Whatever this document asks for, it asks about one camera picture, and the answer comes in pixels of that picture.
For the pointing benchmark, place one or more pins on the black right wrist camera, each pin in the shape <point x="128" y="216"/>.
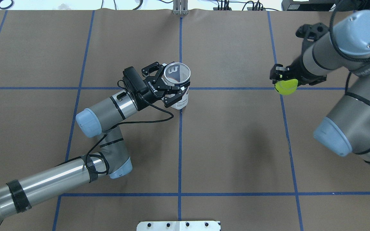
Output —
<point x="312" y="32"/>

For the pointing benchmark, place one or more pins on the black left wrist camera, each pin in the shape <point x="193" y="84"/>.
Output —
<point x="133" y="82"/>

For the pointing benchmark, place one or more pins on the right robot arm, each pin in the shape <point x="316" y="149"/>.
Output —
<point x="346" y="129"/>

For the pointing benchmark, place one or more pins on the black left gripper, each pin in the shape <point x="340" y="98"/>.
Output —
<point x="148" y="90"/>

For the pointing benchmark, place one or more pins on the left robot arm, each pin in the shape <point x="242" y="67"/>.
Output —
<point x="103" y="119"/>

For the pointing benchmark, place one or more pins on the white tennis ball can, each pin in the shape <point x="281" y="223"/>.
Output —
<point x="178" y="74"/>

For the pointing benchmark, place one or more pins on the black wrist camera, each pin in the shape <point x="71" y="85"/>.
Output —
<point x="312" y="32"/>
<point x="133" y="82"/>

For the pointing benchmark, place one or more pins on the aluminium frame post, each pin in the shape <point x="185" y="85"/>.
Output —
<point x="180" y="7"/>

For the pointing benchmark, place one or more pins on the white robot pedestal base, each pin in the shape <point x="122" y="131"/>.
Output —
<point x="202" y="225"/>

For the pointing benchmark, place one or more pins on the black box with label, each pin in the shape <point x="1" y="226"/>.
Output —
<point x="307" y="5"/>

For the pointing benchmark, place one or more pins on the yellow Wilson tennis ball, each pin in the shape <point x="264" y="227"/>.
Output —
<point x="286" y="87"/>

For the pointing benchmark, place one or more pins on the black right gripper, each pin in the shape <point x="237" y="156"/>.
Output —
<point x="295" y="68"/>

